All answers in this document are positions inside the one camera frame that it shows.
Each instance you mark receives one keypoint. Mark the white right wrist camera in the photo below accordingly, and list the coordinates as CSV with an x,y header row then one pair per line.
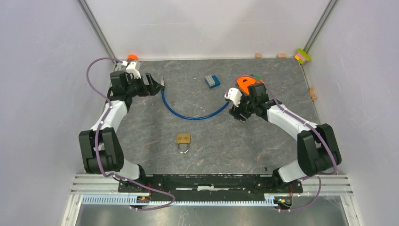
x,y
233,95

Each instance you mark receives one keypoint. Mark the brass padlock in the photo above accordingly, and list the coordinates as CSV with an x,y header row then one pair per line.
x,y
183,139

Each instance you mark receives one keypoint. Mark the orange round cap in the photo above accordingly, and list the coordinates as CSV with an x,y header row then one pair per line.
x,y
132,57

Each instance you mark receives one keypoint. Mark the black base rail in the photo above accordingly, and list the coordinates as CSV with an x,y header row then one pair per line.
x,y
211,187

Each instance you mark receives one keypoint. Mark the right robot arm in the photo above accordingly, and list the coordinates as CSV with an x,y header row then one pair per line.
x,y
317,149

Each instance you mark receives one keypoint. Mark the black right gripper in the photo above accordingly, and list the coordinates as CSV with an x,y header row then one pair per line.
x,y
235,111

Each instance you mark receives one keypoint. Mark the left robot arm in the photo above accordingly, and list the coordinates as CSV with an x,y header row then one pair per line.
x,y
100,148

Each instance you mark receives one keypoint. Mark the blue toy brick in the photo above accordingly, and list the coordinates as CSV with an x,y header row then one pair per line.
x,y
212,81

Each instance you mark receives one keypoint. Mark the blue cable lock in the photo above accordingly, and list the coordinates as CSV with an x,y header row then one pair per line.
x,y
187,117

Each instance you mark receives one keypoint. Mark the curved wooden block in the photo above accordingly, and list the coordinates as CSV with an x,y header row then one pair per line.
x,y
312,94

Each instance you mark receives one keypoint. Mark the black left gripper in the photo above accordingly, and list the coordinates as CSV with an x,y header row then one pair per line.
x,y
153,84

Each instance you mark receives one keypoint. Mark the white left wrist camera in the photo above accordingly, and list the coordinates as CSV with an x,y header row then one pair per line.
x,y
132,67

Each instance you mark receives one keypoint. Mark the orange letter e block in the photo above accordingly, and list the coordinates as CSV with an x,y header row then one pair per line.
x,y
245,81

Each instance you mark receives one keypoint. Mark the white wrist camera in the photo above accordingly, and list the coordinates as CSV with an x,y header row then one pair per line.
x,y
233,95
132,67

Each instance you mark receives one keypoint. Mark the stacked coloured toy bricks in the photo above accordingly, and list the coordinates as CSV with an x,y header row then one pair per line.
x,y
301,56

